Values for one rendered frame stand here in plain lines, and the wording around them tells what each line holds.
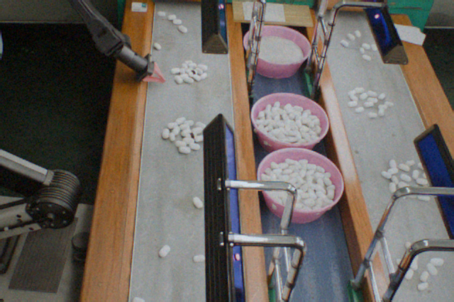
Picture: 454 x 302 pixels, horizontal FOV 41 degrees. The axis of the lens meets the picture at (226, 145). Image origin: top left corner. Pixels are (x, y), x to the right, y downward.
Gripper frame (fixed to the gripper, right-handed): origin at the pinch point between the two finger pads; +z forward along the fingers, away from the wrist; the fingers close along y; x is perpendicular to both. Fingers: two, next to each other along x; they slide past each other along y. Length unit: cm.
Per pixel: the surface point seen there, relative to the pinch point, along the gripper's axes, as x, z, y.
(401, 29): -62, 77, 42
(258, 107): -20.1, 27.0, -11.0
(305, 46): -34, 45, 28
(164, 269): -1, 3, -78
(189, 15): -3.8, 9.2, 47.3
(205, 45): -31.9, -9.5, -21.4
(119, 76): 9.4, -12.0, 1.1
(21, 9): 96, -28, 131
